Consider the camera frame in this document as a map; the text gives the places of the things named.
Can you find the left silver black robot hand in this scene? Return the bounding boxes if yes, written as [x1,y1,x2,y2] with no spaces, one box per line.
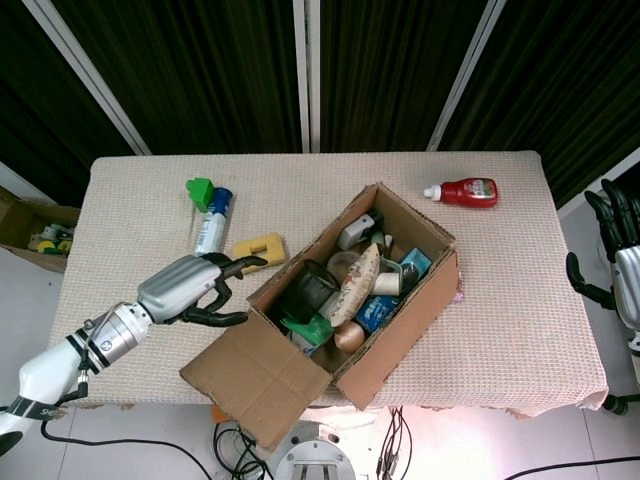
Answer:
[136,252,269,327]

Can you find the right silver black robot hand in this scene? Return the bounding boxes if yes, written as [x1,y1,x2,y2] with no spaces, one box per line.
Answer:
[565,178,640,331]

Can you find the brown cardboard box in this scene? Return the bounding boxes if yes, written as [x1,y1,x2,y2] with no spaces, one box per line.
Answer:
[179,182,461,454]

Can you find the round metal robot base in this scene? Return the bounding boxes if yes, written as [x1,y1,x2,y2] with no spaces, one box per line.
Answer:
[273,422,357,480]

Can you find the cardboard box with clutter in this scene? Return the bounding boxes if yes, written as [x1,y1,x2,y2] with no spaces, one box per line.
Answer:
[0,185,81,274]

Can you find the blue plastic container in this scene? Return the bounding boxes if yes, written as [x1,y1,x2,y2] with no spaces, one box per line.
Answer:
[397,248,432,291]

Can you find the white blue spray can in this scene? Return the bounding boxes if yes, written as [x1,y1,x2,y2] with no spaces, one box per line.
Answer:
[193,186,235,257]

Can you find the green toy block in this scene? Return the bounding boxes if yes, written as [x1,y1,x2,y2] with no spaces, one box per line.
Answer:
[185,177,216,214]

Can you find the yellow sponge block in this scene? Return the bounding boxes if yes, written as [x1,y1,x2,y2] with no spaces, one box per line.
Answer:
[232,232,290,274]

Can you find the black cup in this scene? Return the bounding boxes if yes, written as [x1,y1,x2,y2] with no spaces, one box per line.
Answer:
[279,259,341,324]

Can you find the beige waffle tablecloth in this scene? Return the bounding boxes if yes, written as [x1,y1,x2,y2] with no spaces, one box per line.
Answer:
[48,151,610,416]

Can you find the green white packet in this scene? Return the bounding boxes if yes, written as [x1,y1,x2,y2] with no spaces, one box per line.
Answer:
[279,314,336,356]

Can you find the clear tape roll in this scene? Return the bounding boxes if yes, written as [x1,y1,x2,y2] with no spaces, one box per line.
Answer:
[327,251,359,274]

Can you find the red ketchup bottle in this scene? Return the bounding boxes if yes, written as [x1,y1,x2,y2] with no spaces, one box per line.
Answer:
[423,177,500,210]

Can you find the cream patterned snack bag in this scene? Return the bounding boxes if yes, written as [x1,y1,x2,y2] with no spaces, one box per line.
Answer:
[327,242,384,329]

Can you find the brown onion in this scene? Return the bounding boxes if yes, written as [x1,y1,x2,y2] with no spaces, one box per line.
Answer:
[333,321,367,353]

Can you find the grey white tape dispenser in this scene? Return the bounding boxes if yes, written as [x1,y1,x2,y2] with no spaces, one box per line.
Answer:
[337,209,386,251]

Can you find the blue snack packet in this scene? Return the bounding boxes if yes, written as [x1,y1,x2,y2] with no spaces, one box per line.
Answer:
[355,294,401,334]

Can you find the white paper cup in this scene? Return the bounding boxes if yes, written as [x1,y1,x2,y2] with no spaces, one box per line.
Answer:
[374,269,404,296]

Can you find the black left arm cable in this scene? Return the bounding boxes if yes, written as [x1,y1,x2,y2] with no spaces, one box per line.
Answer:
[39,377,216,480]

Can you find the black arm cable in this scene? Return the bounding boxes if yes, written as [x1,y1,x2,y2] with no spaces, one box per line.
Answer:
[39,377,216,480]
[499,455,640,480]

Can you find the black cable bundle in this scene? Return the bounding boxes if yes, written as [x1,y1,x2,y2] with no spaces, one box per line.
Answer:
[213,422,274,480]

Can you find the dark screen panel white frame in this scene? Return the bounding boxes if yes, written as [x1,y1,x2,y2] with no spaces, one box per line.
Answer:
[439,0,640,221]
[37,0,311,155]
[304,0,506,154]

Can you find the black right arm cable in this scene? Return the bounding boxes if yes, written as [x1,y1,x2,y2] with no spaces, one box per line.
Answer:
[499,455,640,480]

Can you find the thin cable bundle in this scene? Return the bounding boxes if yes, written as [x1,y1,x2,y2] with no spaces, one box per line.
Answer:
[377,407,414,480]

